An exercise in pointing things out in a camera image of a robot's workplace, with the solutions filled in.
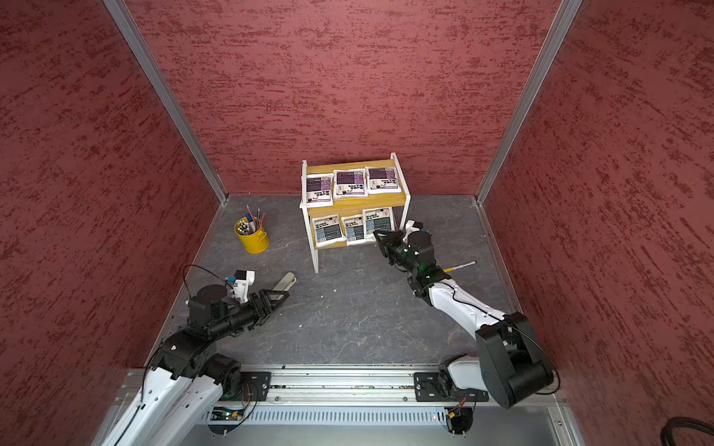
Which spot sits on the white frame wooden shelf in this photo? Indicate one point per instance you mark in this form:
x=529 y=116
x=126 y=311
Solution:
x=351 y=206

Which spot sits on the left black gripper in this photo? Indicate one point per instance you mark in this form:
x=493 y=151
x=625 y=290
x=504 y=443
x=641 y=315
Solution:
x=261 y=315

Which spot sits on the purple coffee bag bottom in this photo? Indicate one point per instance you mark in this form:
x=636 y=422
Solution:
x=381 y=180

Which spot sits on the pens in bucket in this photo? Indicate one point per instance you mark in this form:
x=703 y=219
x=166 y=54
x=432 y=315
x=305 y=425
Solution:
x=250 y=219

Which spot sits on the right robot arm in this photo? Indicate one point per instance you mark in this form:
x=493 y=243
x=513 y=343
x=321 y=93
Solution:
x=510 y=365

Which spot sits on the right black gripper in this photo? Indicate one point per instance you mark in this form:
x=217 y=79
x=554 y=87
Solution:
x=387 y=243

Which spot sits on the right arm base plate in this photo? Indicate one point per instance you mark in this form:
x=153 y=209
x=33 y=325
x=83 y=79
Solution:
x=435 y=387

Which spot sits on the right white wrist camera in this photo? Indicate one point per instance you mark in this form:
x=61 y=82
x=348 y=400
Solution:
x=413 y=226

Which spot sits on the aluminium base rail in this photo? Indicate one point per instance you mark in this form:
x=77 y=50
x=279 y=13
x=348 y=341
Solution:
x=337 y=385

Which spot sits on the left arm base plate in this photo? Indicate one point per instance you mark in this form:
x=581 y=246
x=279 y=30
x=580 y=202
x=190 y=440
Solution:
x=254 y=386

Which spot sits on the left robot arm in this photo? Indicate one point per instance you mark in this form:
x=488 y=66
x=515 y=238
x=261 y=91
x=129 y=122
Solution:
x=187 y=380

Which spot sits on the yellow pen bucket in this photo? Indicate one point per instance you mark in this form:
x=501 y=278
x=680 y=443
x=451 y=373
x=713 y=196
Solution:
x=252 y=235

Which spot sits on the beige eraser block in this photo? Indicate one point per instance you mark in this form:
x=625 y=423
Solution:
x=286 y=283

